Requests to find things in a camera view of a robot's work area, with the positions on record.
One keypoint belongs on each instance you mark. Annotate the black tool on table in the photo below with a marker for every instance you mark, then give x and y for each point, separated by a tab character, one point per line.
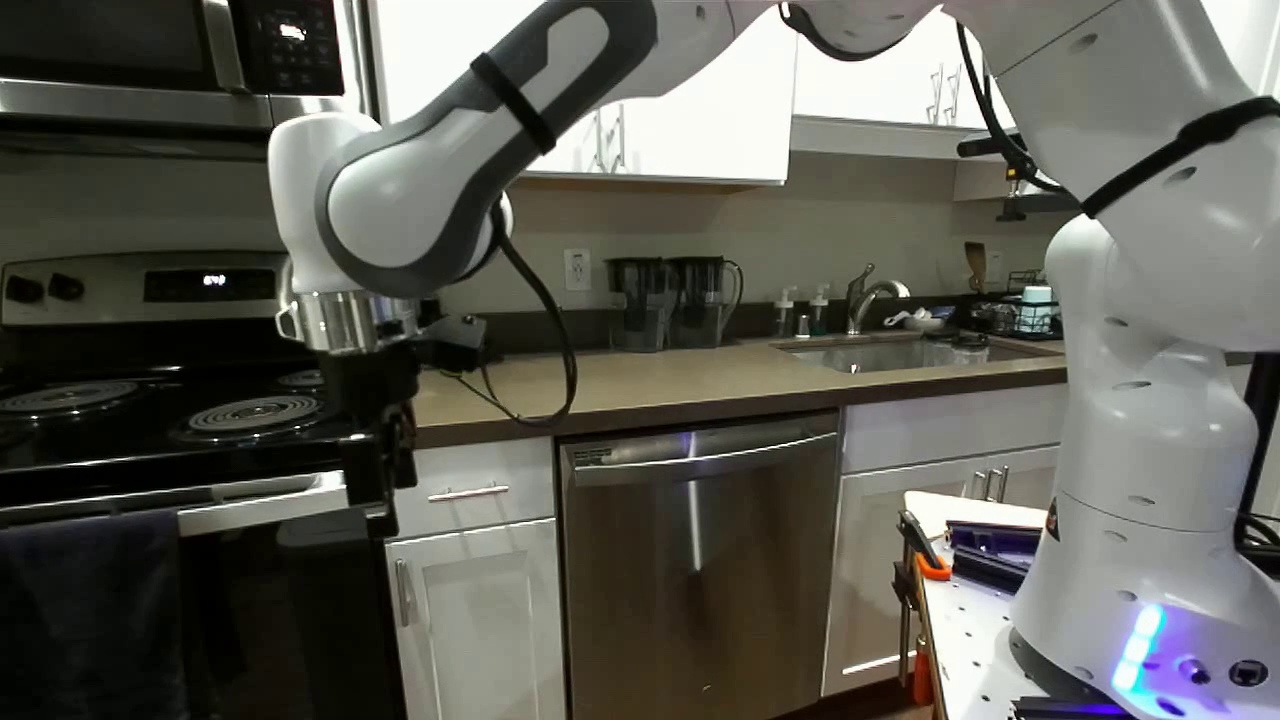
993	551

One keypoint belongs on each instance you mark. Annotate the white sink cabinet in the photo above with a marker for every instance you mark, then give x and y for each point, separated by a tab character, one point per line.
922	442

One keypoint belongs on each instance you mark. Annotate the chrome faucet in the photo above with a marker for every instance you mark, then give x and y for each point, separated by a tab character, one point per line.
874	301

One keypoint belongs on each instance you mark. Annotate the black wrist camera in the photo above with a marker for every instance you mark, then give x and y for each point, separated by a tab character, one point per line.
459	342

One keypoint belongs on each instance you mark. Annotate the stainless steel sink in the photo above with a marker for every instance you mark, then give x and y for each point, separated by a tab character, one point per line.
885	354

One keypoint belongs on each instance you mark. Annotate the white cabinet drawer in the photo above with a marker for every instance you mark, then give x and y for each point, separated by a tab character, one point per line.
475	490

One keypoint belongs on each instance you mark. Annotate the stainless steel microwave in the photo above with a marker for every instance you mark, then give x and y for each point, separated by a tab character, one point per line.
134	62

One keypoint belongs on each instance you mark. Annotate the stainless steel dishwasher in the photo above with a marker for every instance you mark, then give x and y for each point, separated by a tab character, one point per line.
700	572

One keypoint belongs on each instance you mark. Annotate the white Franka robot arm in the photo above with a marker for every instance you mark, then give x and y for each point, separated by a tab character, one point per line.
1147	332

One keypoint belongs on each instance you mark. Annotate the black electric stove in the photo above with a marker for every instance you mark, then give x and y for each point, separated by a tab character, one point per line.
134	415

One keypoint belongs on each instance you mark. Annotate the white perforated table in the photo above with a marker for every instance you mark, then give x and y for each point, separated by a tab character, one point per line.
964	641

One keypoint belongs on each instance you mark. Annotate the dish rack with dishes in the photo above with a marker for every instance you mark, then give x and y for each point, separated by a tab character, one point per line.
1025	308

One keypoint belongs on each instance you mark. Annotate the small soap bottle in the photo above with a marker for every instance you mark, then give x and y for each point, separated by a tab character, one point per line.
819	312
784	316

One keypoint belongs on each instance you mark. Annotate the dark hanging towel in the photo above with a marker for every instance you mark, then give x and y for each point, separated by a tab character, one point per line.
84	622

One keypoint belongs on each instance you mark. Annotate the orange clamp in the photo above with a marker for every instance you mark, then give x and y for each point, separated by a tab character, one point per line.
927	558

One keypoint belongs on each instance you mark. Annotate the white wall outlet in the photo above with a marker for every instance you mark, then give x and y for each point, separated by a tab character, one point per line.
576	267

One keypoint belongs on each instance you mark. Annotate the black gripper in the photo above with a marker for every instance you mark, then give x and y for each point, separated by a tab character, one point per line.
372	394

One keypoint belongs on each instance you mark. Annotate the white upper cabinet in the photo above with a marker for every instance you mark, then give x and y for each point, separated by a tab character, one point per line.
880	93
707	121

